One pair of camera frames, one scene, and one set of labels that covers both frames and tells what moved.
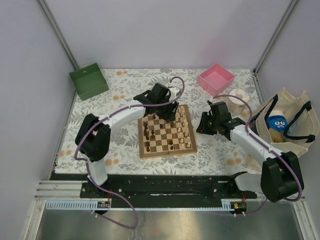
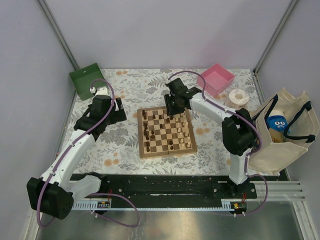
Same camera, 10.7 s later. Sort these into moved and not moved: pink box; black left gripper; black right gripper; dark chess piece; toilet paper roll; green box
Moved: black left gripper; black right gripper
Not moved: toilet paper roll; green box; dark chess piece; pink box
